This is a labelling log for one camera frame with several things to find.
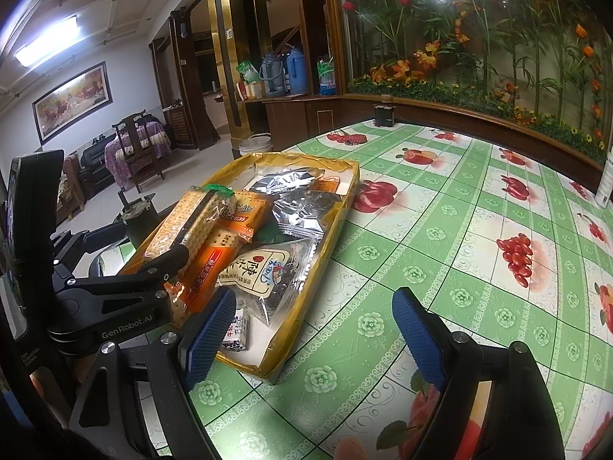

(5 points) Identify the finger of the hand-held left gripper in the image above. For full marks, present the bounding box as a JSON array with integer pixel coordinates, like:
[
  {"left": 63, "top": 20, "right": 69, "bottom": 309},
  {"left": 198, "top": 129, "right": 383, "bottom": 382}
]
[
  {"left": 50, "top": 222, "right": 134, "bottom": 270},
  {"left": 72, "top": 245, "right": 192, "bottom": 298}
]

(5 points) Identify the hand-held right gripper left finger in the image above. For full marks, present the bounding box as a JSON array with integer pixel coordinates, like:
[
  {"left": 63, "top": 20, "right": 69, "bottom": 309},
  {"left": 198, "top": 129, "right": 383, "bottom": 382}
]
[{"left": 69, "top": 289, "right": 239, "bottom": 460}]

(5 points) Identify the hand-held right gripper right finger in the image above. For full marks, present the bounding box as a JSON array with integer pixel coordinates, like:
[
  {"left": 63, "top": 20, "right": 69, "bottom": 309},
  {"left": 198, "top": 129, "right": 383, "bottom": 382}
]
[{"left": 392, "top": 287, "right": 566, "bottom": 460}]

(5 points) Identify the small candy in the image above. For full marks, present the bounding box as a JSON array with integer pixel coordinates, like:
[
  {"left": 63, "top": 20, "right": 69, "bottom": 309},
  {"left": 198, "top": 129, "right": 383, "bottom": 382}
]
[{"left": 220, "top": 309, "right": 251, "bottom": 352}]

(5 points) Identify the long orange packet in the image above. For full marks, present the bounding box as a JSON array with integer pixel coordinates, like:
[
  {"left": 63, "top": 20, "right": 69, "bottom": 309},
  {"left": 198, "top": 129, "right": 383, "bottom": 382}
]
[{"left": 165, "top": 237, "right": 240, "bottom": 324}]

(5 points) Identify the yellow cardboard tray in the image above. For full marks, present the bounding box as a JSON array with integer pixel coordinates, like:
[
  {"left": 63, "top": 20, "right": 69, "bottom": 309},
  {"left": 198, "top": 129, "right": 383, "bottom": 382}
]
[{"left": 120, "top": 151, "right": 361, "bottom": 385}]

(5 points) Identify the cracker pack with green ends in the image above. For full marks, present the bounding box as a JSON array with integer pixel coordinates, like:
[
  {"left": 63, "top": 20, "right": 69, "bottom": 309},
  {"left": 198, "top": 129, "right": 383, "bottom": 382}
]
[{"left": 144, "top": 183, "right": 236, "bottom": 269}]

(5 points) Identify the clear packet with white label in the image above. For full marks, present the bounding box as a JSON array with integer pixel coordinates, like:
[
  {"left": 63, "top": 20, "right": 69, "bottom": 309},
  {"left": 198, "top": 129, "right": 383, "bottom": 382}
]
[{"left": 215, "top": 242, "right": 319, "bottom": 331}]

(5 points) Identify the black and silver foil packet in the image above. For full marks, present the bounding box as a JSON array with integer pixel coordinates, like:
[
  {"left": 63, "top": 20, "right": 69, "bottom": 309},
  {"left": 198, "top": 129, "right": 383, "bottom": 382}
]
[{"left": 270, "top": 189, "right": 346, "bottom": 240}]

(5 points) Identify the small orange packet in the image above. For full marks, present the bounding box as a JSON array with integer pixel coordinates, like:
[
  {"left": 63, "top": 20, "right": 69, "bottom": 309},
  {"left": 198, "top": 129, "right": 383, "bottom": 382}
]
[{"left": 313, "top": 176, "right": 342, "bottom": 197}]

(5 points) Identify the dark green round container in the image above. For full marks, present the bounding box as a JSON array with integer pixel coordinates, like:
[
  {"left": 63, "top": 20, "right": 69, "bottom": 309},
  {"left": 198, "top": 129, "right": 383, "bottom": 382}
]
[{"left": 119, "top": 191, "right": 161, "bottom": 240}]

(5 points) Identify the black sofa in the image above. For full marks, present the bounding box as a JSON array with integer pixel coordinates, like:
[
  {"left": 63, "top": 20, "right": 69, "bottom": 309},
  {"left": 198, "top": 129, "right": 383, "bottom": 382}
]
[{"left": 77, "top": 136, "right": 120, "bottom": 187}]

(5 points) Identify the wooden chair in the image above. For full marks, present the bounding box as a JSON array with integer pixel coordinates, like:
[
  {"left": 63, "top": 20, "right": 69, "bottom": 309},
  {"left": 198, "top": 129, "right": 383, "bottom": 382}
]
[{"left": 112, "top": 110, "right": 166, "bottom": 195}]

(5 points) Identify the green fruit print tablecloth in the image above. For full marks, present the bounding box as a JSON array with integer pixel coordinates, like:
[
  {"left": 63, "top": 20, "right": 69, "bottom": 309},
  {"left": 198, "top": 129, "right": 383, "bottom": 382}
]
[{"left": 96, "top": 122, "right": 613, "bottom": 460}]

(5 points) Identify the orange cracker packet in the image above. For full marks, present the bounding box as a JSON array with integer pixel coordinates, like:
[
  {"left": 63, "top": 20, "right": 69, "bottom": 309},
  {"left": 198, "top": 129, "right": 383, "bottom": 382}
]
[{"left": 225, "top": 192, "right": 269, "bottom": 245}]

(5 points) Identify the purple cloth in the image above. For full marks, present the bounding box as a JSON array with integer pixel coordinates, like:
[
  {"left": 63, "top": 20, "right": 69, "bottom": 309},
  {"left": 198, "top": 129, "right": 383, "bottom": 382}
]
[{"left": 104, "top": 122, "right": 173, "bottom": 178}]

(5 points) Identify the white bucket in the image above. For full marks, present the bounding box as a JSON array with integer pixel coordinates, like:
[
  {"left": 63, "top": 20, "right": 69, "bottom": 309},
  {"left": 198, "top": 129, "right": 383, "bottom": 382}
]
[{"left": 238, "top": 134, "right": 275, "bottom": 159}]

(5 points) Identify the ceiling light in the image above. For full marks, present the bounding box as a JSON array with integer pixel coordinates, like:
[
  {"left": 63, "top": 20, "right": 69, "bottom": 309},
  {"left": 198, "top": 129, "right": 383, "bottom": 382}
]
[{"left": 13, "top": 15, "right": 80, "bottom": 67}]

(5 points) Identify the red and white box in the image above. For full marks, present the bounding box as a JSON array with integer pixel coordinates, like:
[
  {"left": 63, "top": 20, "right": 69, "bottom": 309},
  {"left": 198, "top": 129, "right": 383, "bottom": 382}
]
[{"left": 237, "top": 81, "right": 266, "bottom": 102}]

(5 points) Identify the wooden counter cabinet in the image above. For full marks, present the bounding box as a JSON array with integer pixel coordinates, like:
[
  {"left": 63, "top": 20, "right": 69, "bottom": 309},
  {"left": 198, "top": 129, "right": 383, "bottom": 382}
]
[{"left": 261, "top": 93, "right": 379, "bottom": 142}]

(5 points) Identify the grey thermos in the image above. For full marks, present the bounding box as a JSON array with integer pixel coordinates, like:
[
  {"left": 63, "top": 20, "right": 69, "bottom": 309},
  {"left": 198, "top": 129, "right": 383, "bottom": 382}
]
[{"left": 259, "top": 53, "right": 288, "bottom": 97}]

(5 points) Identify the blue thermos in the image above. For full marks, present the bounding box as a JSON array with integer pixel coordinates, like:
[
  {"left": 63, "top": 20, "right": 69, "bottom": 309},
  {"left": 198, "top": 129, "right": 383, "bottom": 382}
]
[{"left": 282, "top": 44, "right": 310, "bottom": 97}]

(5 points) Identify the gold trimmed wooden partition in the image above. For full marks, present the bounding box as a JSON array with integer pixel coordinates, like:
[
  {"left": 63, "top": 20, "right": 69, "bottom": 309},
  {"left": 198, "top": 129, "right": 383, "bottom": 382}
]
[{"left": 203, "top": 0, "right": 250, "bottom": 154}]

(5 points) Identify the white bottle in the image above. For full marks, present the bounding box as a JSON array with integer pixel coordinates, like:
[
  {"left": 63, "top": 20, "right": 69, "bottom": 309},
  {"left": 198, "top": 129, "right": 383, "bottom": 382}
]
[{"left": 594, "top": 146, "right": 613, "bottom": 209}]

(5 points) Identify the artificial flower display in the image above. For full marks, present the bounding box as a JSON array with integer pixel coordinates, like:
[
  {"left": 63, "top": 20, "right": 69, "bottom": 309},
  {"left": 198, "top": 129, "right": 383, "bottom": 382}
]
[{"left": 326, "top": 0, "right": 613, "bottom": 168}]

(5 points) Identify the framed wall painting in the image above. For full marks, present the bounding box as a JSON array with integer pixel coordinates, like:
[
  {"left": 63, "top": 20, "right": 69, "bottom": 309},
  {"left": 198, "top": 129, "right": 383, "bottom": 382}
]
[{"left": 32, "top": 61, "right": 115, "bottom": 145}]

